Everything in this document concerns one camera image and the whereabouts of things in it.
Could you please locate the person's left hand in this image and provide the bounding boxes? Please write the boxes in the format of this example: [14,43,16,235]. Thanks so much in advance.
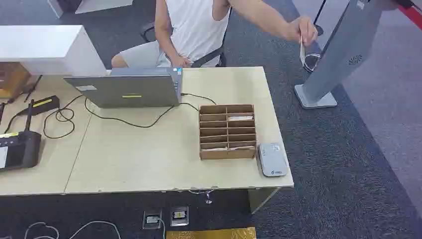
[286,15,319,47]

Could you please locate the person's right hand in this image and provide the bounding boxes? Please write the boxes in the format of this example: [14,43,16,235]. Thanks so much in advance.
[171,55,193,69]

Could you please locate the person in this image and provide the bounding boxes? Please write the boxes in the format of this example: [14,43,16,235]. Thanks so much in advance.
[111,0,319,69]

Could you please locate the grey kiosk stand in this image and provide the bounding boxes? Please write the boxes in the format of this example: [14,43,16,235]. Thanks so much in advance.
[294,0,398,110]

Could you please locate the grey laptop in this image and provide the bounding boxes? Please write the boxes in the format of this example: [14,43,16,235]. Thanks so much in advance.
[63,67,184,109]

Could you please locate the white table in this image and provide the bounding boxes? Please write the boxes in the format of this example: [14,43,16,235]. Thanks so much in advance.
[47,0,134,19]

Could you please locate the wooden card box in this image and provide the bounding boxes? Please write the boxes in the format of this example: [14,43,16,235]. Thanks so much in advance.
[199,104,257,161]

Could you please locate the grey card reader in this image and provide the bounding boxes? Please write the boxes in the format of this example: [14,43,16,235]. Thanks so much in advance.
[257,142,290,178]

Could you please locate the white box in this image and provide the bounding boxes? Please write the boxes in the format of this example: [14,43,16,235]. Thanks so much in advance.
[0,25,108,77]

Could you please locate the black power adapter yellow label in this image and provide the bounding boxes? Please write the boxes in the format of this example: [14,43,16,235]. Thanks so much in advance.
[16,95,61,117]

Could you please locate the floor socket with yellow label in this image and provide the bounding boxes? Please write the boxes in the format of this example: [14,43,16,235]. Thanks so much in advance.
[170,206,190,228]

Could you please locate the pale desk leg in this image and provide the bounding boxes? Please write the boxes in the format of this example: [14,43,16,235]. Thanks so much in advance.
[247,187,282,216]

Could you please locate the floor socket with white plug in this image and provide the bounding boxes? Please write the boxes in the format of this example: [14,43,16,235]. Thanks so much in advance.
[142,209,163,230]

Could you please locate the black antenna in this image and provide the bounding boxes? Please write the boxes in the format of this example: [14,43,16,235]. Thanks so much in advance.
[25,99,35,133]

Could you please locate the brown cardboard box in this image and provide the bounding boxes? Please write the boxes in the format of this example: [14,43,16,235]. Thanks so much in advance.
[0,62,32,100]

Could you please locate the golden floor mat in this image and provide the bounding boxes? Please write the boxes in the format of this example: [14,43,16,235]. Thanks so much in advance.
[165,227,257,239]

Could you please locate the black terminal device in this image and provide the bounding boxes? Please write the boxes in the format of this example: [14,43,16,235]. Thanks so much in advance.
[0,130,42,172]

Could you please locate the black laptop cable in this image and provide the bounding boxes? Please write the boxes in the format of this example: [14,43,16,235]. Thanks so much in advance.
[43,93,218,139]

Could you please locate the white floor cable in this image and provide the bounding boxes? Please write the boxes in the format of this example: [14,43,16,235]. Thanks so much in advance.
[23,221,122,239]

